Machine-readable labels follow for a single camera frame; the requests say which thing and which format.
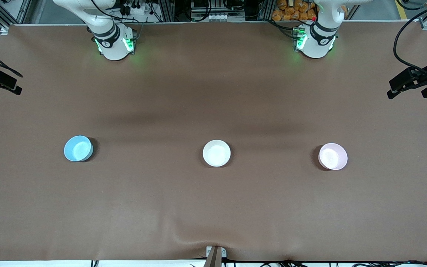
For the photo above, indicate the light blue bowl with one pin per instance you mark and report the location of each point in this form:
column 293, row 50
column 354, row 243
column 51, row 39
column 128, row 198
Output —
column 77, row 149

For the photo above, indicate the white connector block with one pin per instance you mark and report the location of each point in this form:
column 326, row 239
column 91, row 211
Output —
column 217, row 17

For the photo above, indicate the brown table cloth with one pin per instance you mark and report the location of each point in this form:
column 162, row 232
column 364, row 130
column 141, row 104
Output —
column 213, row 207

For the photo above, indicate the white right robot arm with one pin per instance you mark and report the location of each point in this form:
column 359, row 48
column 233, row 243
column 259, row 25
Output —
column 114, row 49

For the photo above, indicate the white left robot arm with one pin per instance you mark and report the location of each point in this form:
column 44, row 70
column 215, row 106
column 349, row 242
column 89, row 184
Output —
column 315, row 48

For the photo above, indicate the white bowl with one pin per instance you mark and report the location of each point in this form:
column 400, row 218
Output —
column 216, row 153

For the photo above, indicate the pale pink bowl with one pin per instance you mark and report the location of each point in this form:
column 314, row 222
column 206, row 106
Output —
column 332, row 157

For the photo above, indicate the aluminium frame post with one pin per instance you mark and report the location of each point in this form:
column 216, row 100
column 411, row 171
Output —
column 166, row 10

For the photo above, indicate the pile of orange items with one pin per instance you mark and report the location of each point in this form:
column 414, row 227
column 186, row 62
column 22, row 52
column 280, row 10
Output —
column 291, row 11

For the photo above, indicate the white power strip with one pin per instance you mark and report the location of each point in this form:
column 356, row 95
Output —
column 132, row 8

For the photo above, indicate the grey metal table clamp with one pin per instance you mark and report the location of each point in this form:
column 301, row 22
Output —
column 215, row 254

